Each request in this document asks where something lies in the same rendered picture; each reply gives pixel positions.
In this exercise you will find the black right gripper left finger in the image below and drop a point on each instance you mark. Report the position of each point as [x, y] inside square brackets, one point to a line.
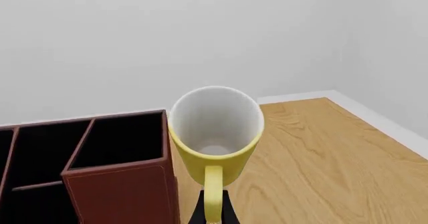
[198, 212]

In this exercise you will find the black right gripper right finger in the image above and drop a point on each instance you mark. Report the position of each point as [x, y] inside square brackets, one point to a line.
[229, 212]

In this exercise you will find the yellow and white mug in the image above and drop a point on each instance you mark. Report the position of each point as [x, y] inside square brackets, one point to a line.
[215, 123]

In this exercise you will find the red-brown desk caddy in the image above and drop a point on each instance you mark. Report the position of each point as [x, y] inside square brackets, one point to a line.
[117, 163]

